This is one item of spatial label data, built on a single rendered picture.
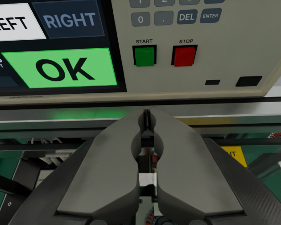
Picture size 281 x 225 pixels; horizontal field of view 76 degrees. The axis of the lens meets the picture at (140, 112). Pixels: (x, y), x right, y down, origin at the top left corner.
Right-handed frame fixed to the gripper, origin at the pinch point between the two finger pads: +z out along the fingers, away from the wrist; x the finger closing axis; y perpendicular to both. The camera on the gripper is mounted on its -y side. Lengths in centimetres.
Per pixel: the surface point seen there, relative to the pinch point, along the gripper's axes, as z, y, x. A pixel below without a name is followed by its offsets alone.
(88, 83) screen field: 8.3, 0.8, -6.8
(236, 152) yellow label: 7.0, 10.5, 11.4
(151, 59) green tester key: 6.4, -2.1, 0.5
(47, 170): 15.4, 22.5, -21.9
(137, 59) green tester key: 6.3, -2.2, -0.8
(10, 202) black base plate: 18, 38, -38
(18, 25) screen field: 5.3, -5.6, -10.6
